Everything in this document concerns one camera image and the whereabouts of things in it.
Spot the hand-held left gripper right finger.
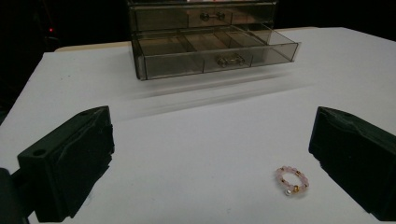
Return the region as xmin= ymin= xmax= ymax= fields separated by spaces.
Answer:
xmin=308 ymin=105 xmax=396 ymax=222

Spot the smoky clear drawer organizer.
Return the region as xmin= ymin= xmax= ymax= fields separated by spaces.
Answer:
xmin=125 ymin=0 xmax=278 ymax=43

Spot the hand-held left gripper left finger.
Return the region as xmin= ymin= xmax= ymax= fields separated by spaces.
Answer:
xmin=17 ymin=105 xmax=116 ymax=223

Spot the closed smoky clear drawer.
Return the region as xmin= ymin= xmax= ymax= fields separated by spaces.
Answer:
xmin=129 ymin=3 xmax=277 ymax=33

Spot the pink beaded bracelet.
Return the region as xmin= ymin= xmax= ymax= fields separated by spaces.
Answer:
xmin=275 ymin=165 xmax=310 ymax=197

